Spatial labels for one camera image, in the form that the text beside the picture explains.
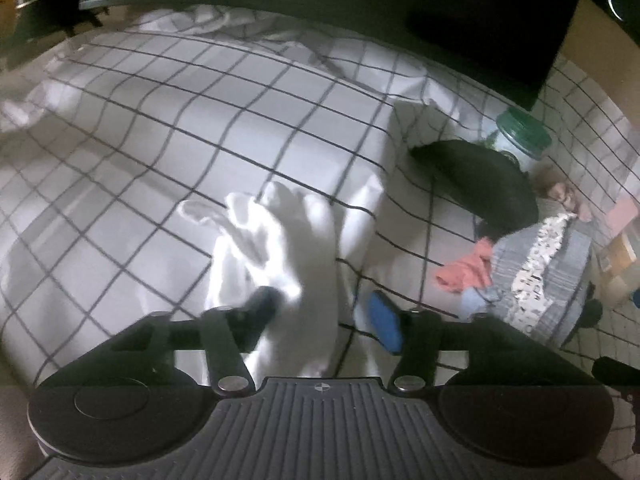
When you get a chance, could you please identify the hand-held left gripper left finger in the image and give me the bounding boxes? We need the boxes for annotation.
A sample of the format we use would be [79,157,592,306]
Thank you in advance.
[95,286,282,395]

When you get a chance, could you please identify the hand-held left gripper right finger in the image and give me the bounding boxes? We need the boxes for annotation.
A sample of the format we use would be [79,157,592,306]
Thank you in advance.
[354,289,551,395]

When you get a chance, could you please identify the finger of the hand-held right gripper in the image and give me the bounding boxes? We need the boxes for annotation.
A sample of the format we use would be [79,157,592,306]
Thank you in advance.
[570,284,604,331]
[591,356,640,395]

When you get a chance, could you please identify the white cloth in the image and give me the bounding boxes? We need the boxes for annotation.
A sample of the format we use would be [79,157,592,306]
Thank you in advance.
[179,180,383,378]

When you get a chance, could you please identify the black cloth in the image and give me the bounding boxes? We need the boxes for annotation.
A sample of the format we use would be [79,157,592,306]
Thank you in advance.
[409,139,540,237]

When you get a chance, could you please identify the cardboard box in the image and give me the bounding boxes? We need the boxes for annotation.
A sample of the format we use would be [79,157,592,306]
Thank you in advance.
[599,234,640,306]

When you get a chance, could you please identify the white patterned cloth strip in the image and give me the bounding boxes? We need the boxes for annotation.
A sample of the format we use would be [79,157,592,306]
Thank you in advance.
[504,210,573,323]

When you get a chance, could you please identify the orange cloth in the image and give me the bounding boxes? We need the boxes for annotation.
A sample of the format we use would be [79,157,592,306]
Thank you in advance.
[434,239,497,295]

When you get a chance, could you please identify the pink packet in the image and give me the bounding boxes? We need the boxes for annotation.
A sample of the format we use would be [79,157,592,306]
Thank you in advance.
[607,196,640,237]

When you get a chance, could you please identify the brown plush toy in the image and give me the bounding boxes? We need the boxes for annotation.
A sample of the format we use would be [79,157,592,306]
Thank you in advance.
[532,169,593,223]

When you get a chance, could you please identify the green lid glass jar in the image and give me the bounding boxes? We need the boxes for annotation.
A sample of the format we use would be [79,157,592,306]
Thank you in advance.
[479,109,553,172]

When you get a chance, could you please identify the white checkered bed sheet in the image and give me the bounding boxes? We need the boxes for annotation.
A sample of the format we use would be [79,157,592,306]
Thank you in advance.
[0,2,640,391]

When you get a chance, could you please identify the black monitor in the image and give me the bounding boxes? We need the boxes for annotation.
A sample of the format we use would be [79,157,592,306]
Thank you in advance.
[407,0,583,112]

